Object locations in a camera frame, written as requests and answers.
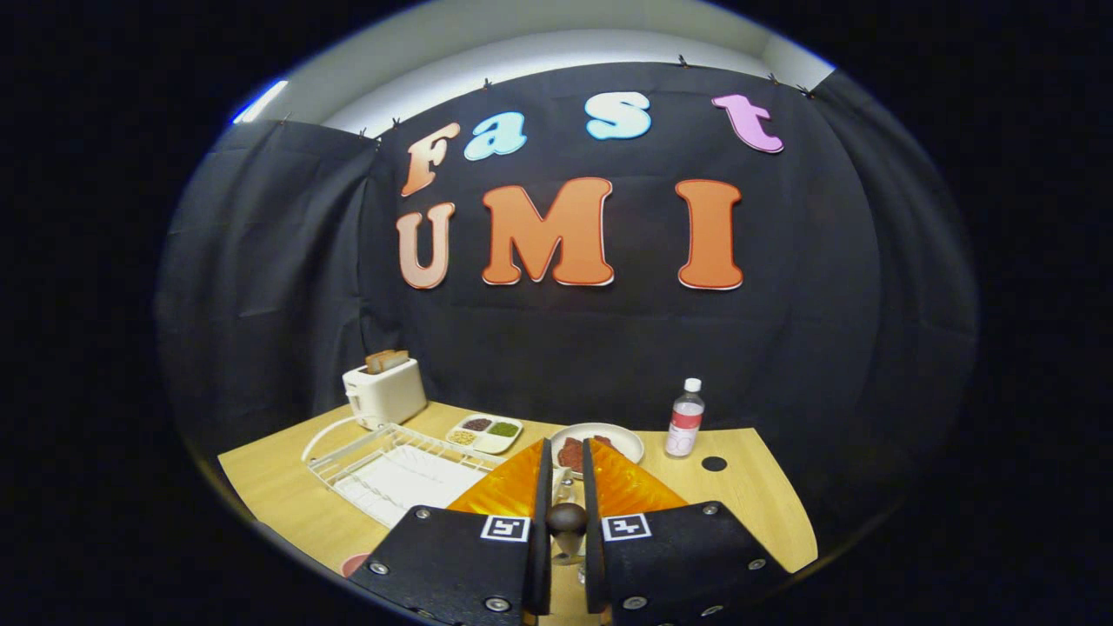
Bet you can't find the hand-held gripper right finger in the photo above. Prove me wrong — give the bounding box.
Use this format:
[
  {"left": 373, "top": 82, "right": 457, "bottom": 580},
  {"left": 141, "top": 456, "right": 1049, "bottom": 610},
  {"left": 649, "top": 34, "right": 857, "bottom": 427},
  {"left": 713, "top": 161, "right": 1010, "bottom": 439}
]
[{"left": 581, "top": 437, "right": 792, "bottom": 626}]

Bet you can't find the beige plate with meat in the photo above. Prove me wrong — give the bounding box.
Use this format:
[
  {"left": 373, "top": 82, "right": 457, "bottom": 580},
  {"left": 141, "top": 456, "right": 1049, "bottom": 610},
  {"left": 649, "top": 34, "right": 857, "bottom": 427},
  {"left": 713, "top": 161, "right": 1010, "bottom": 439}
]
[{"left": 550, "top": 423, "right": 645, "bottom": 475}]

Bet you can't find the white wire dish rack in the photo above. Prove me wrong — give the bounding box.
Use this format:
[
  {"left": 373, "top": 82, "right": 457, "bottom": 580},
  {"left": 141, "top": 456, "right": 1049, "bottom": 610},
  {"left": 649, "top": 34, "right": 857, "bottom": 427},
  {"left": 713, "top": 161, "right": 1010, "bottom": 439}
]
[{"left": 302, "top": 416, "right": 505, "bottom": 529}]

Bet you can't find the ceiling light strip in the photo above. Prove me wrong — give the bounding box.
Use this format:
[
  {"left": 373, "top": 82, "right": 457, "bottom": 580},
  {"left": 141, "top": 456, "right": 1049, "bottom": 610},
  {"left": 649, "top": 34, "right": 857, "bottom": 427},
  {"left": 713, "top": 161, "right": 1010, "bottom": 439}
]
[{"left": 230, "top": 80, "right": 290, "bottom": 124}]

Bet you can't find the dark wooden-handled spoon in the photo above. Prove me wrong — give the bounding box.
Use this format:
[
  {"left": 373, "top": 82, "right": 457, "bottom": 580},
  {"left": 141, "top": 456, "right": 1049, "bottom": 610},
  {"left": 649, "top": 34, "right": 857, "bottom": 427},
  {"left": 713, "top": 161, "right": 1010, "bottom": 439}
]
[{"left": 545, "top": 468, "right": 590, "bottom": 585}]

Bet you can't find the clear bottle with red label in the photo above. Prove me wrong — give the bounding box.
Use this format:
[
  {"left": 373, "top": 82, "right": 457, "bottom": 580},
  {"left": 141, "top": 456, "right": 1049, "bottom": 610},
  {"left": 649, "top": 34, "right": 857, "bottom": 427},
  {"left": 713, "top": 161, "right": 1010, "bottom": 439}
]
[{"left": 664, "top": 377, "right": 706, "bottom": 459}]

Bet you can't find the white drain mat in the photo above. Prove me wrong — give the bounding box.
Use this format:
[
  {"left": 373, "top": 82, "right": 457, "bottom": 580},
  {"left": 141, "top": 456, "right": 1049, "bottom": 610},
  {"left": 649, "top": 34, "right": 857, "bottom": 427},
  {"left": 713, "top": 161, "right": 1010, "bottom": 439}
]
[{"left": 335, "top": 456, "right": 488, "bottom": 527}]

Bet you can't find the white divided snack tray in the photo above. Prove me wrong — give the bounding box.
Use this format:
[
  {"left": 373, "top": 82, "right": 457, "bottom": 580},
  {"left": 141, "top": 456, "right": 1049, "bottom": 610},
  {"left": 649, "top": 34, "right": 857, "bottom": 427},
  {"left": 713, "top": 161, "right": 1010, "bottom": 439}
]
[{"left": 446, "top": 414, "right": 523, "bottom": 456}]

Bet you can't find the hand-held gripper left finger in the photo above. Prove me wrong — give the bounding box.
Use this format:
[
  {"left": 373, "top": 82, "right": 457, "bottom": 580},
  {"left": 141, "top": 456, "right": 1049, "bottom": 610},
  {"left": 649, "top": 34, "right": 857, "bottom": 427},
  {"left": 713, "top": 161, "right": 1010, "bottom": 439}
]
[{"left": 348, "top": 437, "right": 554, "bottom": 626}]

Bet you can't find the cream toaster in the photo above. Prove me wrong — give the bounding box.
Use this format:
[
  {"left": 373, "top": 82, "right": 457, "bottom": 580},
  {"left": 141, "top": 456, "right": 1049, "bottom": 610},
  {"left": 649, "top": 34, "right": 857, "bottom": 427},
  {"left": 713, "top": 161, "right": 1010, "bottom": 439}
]
[{"left": 342, "top": 358, "right": 428, "bottom": 431}]

